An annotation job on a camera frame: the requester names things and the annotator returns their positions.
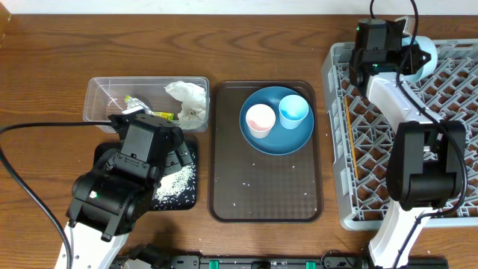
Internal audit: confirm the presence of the pink cup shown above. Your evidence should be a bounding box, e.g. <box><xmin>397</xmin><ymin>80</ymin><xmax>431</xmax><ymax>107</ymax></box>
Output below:
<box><xmin>246</xmin><ymin>104</ymin><xmax>276</xmax><ymax>139</ymax></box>

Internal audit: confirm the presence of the light blue bowl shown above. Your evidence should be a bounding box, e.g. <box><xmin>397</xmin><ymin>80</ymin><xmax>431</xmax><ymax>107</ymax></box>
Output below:
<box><xmin>403</xmin><ymin>36</ymin><xmax>438</xmax><ymax>83</ymax></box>

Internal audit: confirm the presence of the light blue cup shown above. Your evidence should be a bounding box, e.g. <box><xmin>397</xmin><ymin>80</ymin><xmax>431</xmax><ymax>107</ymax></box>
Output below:
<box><xmin>279</xmin><ymin>95</ymin><xmax>309</xmax><ymax>129</ymax></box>

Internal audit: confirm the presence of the white paper napkin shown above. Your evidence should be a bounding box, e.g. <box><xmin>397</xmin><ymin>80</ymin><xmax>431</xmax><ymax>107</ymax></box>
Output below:
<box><xmin>164</xmin><ymin>81</ymin><xmax>206</xmax><ymax>121</ymax></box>

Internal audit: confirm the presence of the clear plastic bin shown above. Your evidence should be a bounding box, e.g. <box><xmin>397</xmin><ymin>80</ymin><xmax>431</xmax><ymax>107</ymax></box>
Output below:
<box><xmin>83</xmin><ymin>76</ymin><xmax>209</xmax><ymax>132</ymax></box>

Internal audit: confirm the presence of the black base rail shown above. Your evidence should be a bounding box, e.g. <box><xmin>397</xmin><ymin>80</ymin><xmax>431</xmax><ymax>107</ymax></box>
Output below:
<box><xmin>115</xmin><ymin>254</ymin><xmax>449</xmax><ymax>269</ymax></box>

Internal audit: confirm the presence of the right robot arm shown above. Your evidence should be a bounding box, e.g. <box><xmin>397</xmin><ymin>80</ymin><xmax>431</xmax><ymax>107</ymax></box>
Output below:
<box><xmin>349</xmin><ymin>18</ymin><xmax>468</xmax><ymax>268</ymax></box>

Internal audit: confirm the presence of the pile of white rice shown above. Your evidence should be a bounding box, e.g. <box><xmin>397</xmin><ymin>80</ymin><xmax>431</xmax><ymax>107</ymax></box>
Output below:
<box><xmin>153</xmin><ymin>164</ymin><xmax>196</xmax><ymax>202</ymax></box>

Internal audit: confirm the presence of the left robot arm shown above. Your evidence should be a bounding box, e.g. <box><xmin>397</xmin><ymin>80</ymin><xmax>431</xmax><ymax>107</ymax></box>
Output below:
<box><xmin>55</xmin><ymin>112</ymin><xmax>187</xmax><ymax>268</ymax></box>

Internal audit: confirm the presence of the grey dishwasher rack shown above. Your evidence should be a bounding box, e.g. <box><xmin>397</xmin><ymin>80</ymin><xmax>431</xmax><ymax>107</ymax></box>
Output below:
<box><xmin>322</xmin><ymin>40</ymin><xmax>477</xmax><ymax>230</ymax></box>

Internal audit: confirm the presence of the brown serving tray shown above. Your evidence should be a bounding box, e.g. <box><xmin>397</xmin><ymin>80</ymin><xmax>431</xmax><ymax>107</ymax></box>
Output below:
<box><xmin>208</xmin><ymin>81</ymin><xmax>323</xmax><ymax>223</ymax></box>

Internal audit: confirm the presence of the wooden chopstick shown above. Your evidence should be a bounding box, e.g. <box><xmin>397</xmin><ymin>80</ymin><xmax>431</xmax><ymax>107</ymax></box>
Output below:
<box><xmin>344</xmin><ymin>97</ymin><xmax>359</xmax><ymax>179</ymax></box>

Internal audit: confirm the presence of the black plastic tray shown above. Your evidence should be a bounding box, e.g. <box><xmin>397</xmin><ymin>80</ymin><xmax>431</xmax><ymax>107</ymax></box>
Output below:
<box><xmin>87</xmin><ymin>143</ymin><xmax>196</xmax><ymax>214</ymax></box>

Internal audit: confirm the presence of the dark blue plate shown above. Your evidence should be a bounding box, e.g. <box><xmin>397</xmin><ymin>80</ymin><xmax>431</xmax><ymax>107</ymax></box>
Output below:
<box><xmin>239</xmin><ymin>86</ymin><xmax>314</xmax><ymax>155</ymax></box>

